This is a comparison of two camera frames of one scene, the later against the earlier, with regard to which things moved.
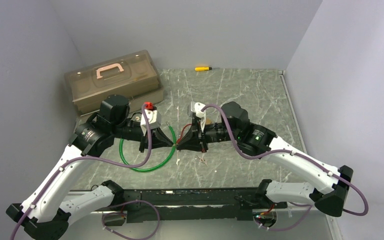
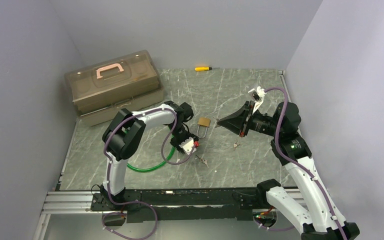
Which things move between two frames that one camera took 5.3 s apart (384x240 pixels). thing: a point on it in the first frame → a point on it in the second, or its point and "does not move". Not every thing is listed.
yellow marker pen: [203, 69] does not move
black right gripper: [191, 141] → [236, 121]
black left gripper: [159, 139] → [176, 144]
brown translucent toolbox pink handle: [133, 76] does not move
